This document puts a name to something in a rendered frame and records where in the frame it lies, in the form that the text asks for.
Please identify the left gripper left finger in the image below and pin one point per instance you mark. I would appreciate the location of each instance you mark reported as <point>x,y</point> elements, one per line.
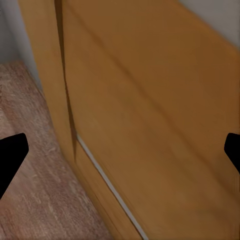
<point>13,150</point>

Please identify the door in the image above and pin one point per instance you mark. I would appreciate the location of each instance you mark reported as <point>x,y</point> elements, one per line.
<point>142,95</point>

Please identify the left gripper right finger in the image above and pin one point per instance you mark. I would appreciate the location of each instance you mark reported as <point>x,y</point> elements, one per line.
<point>232,149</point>

